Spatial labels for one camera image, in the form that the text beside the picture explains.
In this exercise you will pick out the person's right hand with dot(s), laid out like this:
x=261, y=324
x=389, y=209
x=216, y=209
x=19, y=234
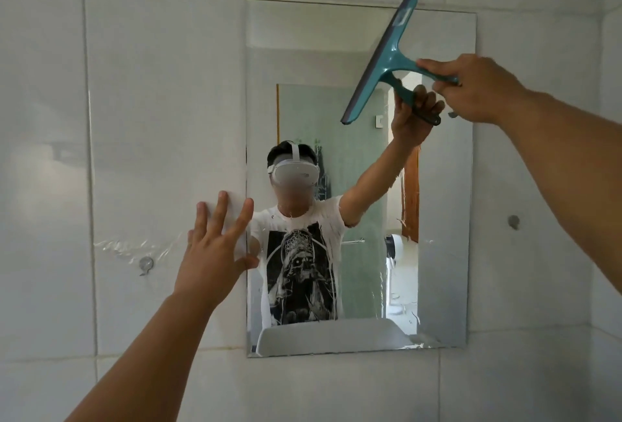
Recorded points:
x=481, y=88

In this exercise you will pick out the person's left hand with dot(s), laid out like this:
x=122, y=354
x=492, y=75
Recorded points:
x=209, y=266

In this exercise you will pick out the person's right fingers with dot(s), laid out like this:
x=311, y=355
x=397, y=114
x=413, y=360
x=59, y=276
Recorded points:
x=437, y=71

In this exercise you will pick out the person's left little finger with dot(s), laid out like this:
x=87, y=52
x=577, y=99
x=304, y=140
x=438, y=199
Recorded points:
x=191, y=238

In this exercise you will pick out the person's left thumb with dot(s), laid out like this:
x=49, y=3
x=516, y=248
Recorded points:
x=247, y=262

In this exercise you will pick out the person's left middle finger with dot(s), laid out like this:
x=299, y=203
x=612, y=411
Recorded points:
x=219, y=212

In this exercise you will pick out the teal window squeegee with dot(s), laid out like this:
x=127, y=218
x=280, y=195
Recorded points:
x=384, y=54

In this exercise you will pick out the person's right forearm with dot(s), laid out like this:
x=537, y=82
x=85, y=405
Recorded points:
x=568, y=164

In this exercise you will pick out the person's left forearm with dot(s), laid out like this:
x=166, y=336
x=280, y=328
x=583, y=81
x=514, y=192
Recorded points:
x=146, y=363

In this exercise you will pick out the clear adhesive tape strip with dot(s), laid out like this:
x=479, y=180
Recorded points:
x=126, y=247

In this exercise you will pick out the clear suction wall hook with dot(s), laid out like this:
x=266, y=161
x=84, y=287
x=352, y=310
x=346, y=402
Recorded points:
x=146, y=265

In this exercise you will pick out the frameless rectangular wall mirror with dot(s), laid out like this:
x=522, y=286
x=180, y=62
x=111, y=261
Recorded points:
x=340, y=251

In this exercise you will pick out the grey round wall hook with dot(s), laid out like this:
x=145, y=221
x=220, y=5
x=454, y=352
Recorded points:
x=513, y=221

